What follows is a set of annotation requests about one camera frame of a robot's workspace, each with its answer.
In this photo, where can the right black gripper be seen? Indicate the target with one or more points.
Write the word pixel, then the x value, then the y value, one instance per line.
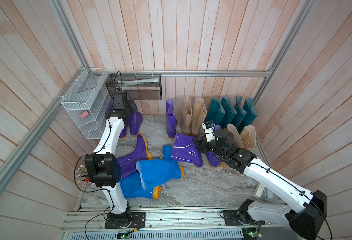
pixel 202 144

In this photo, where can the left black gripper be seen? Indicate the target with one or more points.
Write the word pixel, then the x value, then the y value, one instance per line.
pixel 133 105

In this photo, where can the teal boot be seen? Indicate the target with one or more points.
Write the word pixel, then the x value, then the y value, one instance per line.
pixel 250 116
pixel 241 113
pixel 216 111
pixel 230 111

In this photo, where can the large purple boot front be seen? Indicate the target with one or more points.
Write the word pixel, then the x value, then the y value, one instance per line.
pixel 213 160

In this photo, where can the large beige boot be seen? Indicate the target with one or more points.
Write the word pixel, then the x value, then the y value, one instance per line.
pixel 237 138

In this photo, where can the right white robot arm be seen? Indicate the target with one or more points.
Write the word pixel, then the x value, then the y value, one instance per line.
pixel 307 210

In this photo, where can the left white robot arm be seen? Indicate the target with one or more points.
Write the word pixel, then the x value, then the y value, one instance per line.
pixel 103 169

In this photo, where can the purple boot small hidden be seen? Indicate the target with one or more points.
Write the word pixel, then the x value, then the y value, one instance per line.
pixel 136 120

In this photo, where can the pink eraser block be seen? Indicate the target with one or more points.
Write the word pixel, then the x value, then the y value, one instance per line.
pixel 84 114

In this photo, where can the blue boot upper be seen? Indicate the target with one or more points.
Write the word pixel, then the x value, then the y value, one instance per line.
pixel 156 172

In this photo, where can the pink pencil cup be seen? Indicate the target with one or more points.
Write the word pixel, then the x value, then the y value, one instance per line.
pixel 81 173

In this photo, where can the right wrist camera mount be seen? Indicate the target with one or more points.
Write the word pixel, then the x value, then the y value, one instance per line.
pixel 208 130

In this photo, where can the black wire mesh basket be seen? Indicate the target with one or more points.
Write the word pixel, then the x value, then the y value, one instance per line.
pixel 146 87

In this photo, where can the white wire mesh shelf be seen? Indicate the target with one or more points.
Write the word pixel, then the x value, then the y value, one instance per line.
pixel 87 93

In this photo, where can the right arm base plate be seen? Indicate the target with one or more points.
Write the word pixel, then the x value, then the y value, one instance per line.
pixel 239 218

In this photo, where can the aluminium frame rail back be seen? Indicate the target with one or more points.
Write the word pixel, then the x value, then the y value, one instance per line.
pixel 209 74

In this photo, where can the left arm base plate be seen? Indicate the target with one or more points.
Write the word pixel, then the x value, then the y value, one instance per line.
pixel 127 220

